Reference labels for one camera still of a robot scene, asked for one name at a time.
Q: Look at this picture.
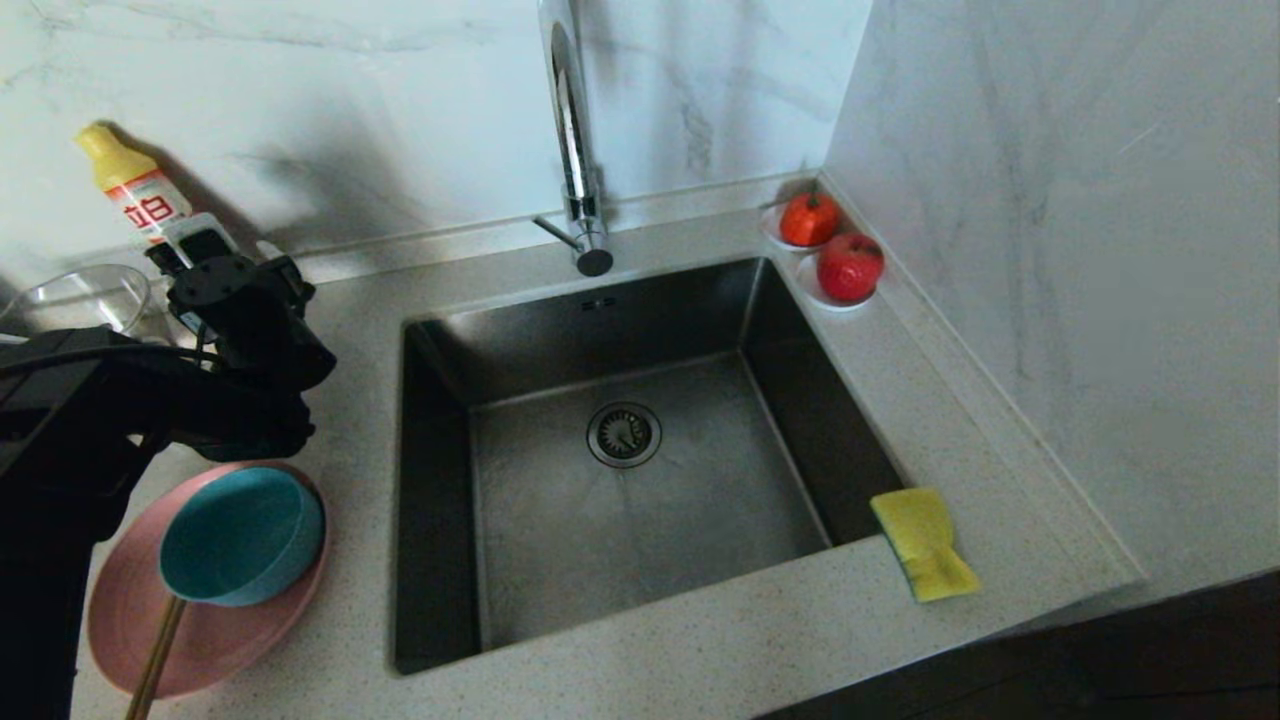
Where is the orange dish soap bottle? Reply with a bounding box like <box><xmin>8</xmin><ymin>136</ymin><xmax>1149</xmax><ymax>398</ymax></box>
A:
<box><xmin>75</xmin><ymin>120</ymin><xmax>201</xmax><ymax>248</ymax></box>

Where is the yellow green sponge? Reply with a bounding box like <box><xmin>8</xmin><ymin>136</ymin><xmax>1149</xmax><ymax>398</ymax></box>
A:
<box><xmin>870</xmin><ymin>487</ymin><xmax>983</xmax><ymax>604</ymax></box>

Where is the stainless steel sink basin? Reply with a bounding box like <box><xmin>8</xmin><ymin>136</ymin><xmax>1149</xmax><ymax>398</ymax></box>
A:
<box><xmin>392</xmin><ymin>257</ymin><xmax>916</xmax><ymax>676</ymax></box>

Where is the clear glass bowl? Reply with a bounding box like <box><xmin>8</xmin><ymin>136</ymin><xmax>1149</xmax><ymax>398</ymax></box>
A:
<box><xmin>5</xmin><ymin>263</ymin><xmax>153</xmax><ymax>339</ymax></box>

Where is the teal bowl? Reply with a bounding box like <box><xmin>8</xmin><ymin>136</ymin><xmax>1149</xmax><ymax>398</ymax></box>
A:
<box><xmin>158</xmin><ymin>466</ymin><xmax>326</xmax><ymax>607</ymax></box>

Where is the pink plate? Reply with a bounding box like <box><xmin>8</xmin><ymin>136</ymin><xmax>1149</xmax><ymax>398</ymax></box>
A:
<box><xmin>86</xmin><ymin>461</ymin><xmax>331</xmax><ymax>699</ymax></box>

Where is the chrome faucet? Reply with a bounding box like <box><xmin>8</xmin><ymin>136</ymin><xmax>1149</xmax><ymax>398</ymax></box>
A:
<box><xmin>533</xmin><ymin>0</ymin><xmax>616</xmax><ymax>278</ymax></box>

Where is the brown wooden chopstick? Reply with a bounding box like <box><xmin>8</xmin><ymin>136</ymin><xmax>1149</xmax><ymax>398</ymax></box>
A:
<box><xmin>125</xmin><ymin>597</ymin><xmax>188</xmax><ymax>720</ymax></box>

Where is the round metal drain strainer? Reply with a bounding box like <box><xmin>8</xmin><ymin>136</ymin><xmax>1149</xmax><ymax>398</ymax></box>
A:
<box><xmin>587</xmin><ymin>402</ymin><xmax>663</xmax><ymax>469</ymax></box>

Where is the red tomato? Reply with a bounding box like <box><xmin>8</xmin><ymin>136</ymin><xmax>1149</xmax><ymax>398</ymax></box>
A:
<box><xmin>780</xmin><ymin>190</ymin><xmax>841</xmax><ymax>248</ymax></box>

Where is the red apple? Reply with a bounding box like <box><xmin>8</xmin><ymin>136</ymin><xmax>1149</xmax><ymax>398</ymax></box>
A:
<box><xmin>817</xmin><ymin>232</ymin><xmax>886</xmax><ymax>304</ymax></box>

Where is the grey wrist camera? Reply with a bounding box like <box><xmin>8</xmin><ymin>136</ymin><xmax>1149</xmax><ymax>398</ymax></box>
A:
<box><xmin>160</xmin><ymin>212</ymin><xmax>239</xmax><ymax>269</ymax></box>

